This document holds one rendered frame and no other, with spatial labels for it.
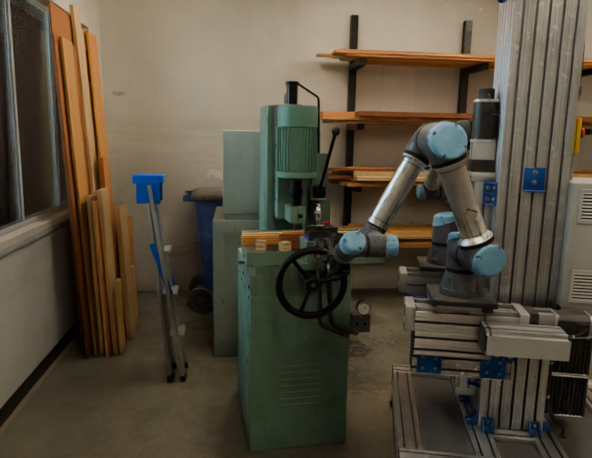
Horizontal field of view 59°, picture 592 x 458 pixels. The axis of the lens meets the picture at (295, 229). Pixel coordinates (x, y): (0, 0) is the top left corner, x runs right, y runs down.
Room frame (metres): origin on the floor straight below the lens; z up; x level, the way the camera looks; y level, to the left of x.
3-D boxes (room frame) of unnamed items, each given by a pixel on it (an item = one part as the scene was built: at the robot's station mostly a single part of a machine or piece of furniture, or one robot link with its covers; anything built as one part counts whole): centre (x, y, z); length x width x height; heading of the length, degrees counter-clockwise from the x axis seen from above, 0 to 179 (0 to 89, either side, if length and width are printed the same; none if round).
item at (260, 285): (2.43, 0.03, 0.76); 0.57 x 0.45 x 0.09; 12
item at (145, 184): (2.86, 0.75, 0.58); 0.27 x 0.25 x 1.16; 99
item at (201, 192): (4.19, 0.58, 0.48); 0.64 x 0.54 x 0.97; 99
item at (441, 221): (2.35, -0.69, 0.98); 0.13 x 0.12 x 0.14; 96
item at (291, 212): (2.33, 0.00, 1.03); 0.14 x 0.07 x 0.09; 12
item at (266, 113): (2.60, 0.06, 1.16); 0.22 x 0.22 x 0.72; 12
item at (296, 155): (2.31, 0.00, 1.35); 0.18 x 0.18 x 0.31
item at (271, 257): (2.22, -0.08, 0.87); 0.61 x 0.30 x 0.06; 102
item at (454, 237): (1.85, -0.61, 0.98); 0.13 x 0.12 x 0.14; 8
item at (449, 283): (1.86, -0.61, 0.87); 0.15 x 0.15 x 0.10
